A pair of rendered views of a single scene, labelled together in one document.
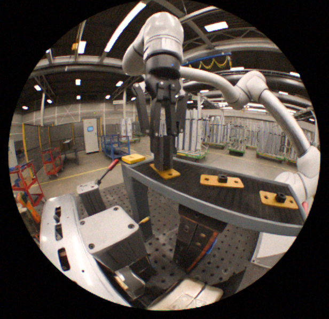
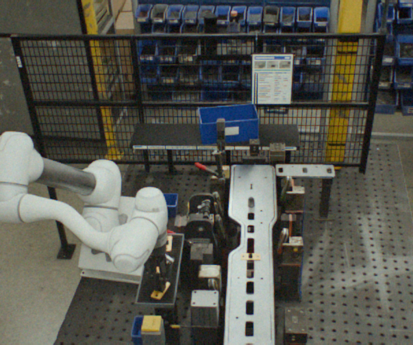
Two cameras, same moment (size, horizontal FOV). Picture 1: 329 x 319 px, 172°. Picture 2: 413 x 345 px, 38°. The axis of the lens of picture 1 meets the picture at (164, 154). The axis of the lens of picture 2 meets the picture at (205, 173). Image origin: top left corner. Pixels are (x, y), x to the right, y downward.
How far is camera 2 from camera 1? 2.23 m
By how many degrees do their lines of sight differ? 108
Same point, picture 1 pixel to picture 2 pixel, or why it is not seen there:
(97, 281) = (231, 310)
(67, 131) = not seen: outside the picture
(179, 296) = (207, 273)
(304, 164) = (101, 196)
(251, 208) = (173, 254)
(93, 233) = (211, 297)
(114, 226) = (201, 295)
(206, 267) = not seen: hidden behind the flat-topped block
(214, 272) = not seen: hidden behind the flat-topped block
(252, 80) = (33, 163)
